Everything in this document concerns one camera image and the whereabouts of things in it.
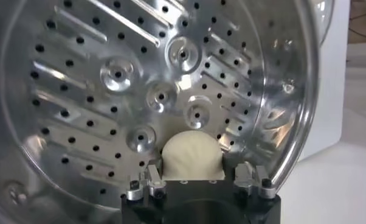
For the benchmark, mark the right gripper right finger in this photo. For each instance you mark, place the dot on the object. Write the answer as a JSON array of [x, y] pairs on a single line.
[[253, 179]]

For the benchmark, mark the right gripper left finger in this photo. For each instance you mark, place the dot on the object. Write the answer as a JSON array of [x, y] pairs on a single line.
[[151, 182]]

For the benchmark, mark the white steamed baozi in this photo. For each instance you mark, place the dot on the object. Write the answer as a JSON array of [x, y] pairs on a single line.
[[192, 155]]

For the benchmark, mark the perforated steel steamer basket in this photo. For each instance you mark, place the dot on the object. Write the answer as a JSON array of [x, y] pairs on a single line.
[[79, 91]]

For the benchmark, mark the white electric cooker pot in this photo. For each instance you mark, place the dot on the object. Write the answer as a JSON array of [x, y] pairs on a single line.
[[332, 106]]

